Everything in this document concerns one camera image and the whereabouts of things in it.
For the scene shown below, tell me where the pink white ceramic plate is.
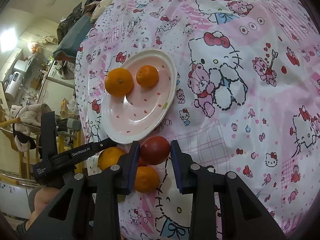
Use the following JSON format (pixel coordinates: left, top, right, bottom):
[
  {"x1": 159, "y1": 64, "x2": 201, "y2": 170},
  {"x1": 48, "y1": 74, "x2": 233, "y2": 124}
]
[{"x1": 101, "y1": 49, "x2": 177, "y2": 144}]

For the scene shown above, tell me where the large orange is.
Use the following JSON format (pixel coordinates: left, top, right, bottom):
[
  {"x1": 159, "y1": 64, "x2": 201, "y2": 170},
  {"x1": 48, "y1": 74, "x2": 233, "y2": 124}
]
[
  {"x1": 98, "y1": 147, "x2": 126, "y2": 171},
  {"x1": 105, "y1": 68, "x2": 134, "y2": 97}
]

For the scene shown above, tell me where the grey plush jacket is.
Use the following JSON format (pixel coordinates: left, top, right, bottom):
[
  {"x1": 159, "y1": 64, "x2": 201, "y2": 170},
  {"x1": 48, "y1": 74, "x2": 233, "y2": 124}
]
[{"x1": 10, "y1": 103, "x2": 52, "y2": 152}]

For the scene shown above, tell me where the white washing machine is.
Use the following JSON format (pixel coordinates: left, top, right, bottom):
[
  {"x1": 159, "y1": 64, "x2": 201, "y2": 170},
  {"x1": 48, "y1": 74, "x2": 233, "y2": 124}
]
[{"x1": 37, "y1": 60, "x2": 75, "y2": 108}]

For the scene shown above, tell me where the yellow wooden rack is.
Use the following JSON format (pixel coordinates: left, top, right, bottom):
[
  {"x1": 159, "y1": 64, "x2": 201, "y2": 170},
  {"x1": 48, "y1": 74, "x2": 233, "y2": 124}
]
[{"x1": 0, "y1": 117, "x2": 83, "y2": 181}]

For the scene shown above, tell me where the teal blanket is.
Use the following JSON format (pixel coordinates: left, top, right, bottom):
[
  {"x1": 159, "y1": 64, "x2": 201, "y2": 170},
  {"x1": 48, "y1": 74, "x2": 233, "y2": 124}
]
[{"x1": 53, "y1": 15, "x2": 93, "y2": 62}]

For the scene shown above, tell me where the large orange in plate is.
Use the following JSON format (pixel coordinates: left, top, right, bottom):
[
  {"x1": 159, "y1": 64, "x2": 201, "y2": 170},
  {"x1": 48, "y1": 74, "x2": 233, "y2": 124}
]
[{"x1": 105, "y1": 68, "x2": 134, "y2": 97}]

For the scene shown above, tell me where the small mandarin in plate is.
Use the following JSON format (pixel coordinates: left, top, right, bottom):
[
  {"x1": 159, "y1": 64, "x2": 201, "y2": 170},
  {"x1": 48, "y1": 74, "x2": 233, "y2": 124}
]
[{"x1": 136, "y1": 65, "x2": 159, "y2": 88}]

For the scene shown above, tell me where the person's left hand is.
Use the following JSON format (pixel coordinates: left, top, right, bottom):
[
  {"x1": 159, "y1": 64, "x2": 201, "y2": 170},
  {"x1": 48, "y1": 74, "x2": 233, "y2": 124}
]
[{"x1": 25, "y1": 187, "x2": 59, "y2": 230}]

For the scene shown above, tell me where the small mandarin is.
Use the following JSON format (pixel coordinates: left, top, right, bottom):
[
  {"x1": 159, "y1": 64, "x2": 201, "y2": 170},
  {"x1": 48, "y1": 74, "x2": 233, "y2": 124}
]
[
  {"x1": 134, "y1": 166, "x2": 159, "y2": 193},
  {"x1": 136, "y1": 65, "x2": 159, "y2": 88}
]

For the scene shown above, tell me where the pile of dark clothes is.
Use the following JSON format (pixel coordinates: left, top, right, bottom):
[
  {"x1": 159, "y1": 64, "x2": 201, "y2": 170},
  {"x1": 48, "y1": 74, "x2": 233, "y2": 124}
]
[{"x1": 56, "y1": 0, "x2": 101, "y2": 44}]

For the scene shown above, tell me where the red tomato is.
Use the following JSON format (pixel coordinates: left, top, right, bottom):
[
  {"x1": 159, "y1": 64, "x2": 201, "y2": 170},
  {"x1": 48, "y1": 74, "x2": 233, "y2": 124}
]
[{"x1": 140, "y1": 136, "x2": 170, "y2": 165}]

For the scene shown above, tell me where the white water heater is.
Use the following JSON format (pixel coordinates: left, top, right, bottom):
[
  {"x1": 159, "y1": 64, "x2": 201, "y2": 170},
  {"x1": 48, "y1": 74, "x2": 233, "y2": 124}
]
[{"x1": 4, "y1": 72, "x2": 24, "y2": 101}]

